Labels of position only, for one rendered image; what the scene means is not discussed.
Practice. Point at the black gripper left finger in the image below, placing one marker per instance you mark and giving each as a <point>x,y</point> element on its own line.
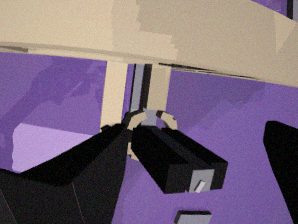
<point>80,186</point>

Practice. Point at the small grey block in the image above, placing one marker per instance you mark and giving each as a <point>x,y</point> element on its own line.
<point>189,217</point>

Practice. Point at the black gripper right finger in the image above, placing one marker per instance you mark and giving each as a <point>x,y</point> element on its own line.
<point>281,143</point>

